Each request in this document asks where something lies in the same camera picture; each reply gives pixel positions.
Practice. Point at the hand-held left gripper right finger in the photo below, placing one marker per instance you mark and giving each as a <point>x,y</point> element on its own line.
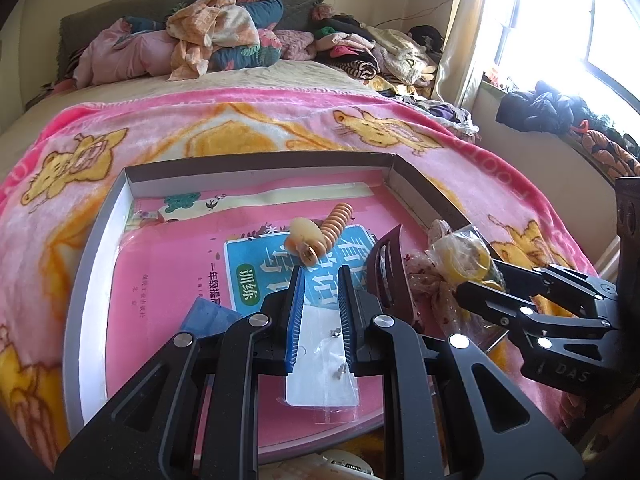
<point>346,320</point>

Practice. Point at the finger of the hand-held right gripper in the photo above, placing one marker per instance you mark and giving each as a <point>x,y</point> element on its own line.
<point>550,276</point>
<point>480,296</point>

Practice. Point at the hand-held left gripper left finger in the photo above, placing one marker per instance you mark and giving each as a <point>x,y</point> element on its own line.
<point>295,320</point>

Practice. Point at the clear bag with screws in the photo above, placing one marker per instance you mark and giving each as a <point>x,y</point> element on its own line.
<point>320,365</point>

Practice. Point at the dark red hair claw clip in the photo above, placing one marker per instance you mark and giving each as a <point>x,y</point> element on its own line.
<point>392,275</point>

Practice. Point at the beige hair claw clip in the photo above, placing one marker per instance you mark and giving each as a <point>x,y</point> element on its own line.
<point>305,237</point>

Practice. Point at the blue card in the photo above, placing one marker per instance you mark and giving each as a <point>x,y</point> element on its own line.
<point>207,317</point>

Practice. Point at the grey cardboard box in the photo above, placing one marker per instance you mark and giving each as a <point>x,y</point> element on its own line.
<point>95,260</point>

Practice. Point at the clear bag with yellow item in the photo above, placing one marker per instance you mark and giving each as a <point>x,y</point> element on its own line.
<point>430,286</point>

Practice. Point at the pink book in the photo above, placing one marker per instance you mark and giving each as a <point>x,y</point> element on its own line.
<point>165,285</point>

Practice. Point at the orange patterned garment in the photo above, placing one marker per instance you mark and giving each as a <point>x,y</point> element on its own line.
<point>610,150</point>

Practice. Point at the white plastic object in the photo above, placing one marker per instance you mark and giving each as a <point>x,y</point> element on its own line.
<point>345,466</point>

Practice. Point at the black puffer jacket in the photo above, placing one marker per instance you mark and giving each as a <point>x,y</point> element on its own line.
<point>540,110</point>

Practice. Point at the pink printed blanket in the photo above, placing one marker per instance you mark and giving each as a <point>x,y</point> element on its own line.
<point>250,125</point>

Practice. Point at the window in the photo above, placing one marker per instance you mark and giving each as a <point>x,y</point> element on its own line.
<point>575,20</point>

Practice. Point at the beige curtain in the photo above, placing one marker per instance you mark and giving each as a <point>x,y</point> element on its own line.
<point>465,25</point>

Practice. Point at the pile of clothes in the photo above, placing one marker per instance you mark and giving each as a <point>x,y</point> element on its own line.
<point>370,50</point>

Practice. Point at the pink fuzzy garment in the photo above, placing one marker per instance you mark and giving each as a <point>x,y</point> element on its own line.
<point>295,42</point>

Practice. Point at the peach patterned cloth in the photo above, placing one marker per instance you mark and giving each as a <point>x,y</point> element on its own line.
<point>210,30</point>

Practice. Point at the teal floral quilt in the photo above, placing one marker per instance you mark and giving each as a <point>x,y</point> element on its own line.
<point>265,15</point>

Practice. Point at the pink quilted garment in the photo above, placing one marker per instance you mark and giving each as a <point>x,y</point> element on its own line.
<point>125,55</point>

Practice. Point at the dark grey headboard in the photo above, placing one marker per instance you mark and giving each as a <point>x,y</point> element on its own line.
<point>100,20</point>

